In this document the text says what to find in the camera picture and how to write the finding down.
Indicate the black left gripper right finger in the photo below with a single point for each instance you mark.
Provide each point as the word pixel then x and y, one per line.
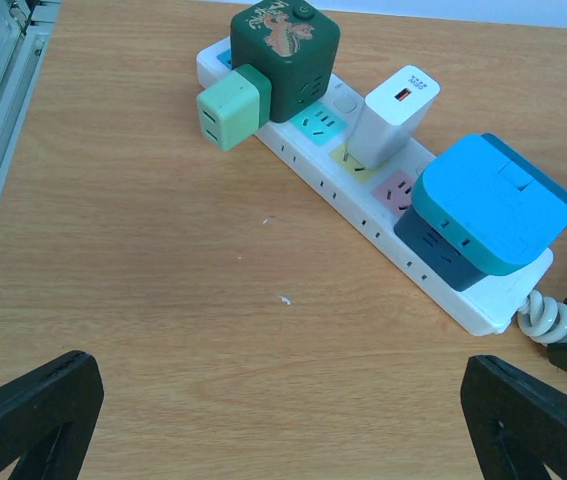
pixel 517 423

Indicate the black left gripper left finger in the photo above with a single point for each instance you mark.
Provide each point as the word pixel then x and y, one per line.
pixel 48 416

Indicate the light blue plug adapter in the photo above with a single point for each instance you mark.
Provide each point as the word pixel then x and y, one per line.
pixel 498 210

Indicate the white multi-socket power strip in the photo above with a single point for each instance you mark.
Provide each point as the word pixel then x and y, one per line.
pixel 313 145

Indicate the dark green cube adapter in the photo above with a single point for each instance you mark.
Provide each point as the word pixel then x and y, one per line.
pixel 293 44

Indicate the light green plug adapter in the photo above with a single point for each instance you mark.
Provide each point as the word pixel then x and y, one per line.
pixel 234 107

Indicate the dark blue cube adapter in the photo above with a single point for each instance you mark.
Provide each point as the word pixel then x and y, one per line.
pixel 448 263

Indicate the white USB charger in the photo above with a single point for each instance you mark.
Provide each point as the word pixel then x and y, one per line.
pixel 390 115

